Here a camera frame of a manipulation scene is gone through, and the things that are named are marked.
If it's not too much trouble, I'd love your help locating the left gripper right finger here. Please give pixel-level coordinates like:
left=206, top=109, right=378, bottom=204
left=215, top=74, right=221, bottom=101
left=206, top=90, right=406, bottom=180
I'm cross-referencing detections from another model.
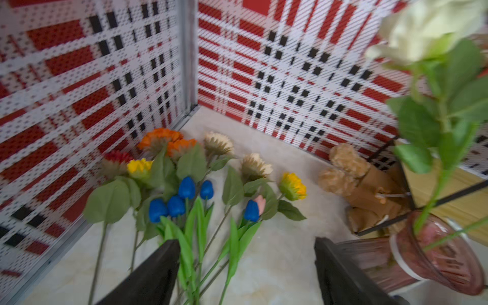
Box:
left=314, top=237, right=409, bottom=305

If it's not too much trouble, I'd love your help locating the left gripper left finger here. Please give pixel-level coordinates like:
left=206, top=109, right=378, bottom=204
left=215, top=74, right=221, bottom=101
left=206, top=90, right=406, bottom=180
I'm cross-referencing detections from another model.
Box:
left=98, top=240, right=180, bottom=305

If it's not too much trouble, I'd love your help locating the pink glass vase with ribbon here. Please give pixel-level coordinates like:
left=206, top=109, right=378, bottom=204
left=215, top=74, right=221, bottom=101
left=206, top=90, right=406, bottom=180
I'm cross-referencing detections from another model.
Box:
left=338, top=212, right=485, bottom=296

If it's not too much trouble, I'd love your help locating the pale green rose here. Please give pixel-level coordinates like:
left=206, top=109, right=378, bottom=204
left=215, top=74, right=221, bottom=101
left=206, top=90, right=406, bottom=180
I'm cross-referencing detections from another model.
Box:
left=365, top=1, right=487, bottom=235

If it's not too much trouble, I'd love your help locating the brown teddy bear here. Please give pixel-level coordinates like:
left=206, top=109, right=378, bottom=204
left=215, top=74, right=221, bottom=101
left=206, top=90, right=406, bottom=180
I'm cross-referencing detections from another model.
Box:
left=318, top=143, right=411, bottom=233

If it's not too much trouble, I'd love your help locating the yellow daisy flower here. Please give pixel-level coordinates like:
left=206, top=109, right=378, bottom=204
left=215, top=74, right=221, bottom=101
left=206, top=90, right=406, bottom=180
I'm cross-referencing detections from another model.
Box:
left=278, top=172, right=307, bottom=202

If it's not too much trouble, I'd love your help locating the pink tulip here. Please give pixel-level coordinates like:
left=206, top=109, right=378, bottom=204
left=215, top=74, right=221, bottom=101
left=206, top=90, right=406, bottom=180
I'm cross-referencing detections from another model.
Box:
left=255, top=195, right=266, bottom=216

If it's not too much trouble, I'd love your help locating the small yellow daisy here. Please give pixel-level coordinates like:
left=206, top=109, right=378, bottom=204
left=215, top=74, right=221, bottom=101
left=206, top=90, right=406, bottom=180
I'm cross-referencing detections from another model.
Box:
left=127, top=158, right=153, bottom=181

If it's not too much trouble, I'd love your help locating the red daisy flower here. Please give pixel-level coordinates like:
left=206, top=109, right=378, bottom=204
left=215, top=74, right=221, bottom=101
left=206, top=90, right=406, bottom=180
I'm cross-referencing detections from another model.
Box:
left=100, top=151, right=134, bottom=179

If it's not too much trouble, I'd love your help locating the beige daisy flower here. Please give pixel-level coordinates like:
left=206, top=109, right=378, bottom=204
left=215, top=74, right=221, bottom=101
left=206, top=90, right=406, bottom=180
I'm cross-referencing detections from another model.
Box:
left=241, top=152, right=273, bottom=182
left=203, top=132, right=235, bottom=156

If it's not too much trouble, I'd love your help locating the orange daisy flower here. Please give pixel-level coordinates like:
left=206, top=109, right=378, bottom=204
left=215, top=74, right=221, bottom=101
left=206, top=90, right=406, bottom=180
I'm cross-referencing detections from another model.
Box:
left=137, top=128, right=198, bottom=157

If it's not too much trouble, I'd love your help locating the wooden shelf black frame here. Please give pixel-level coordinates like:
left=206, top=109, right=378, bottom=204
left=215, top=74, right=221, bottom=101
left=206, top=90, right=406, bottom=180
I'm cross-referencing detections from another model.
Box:
left=354, top=135, right=488, bottom=245

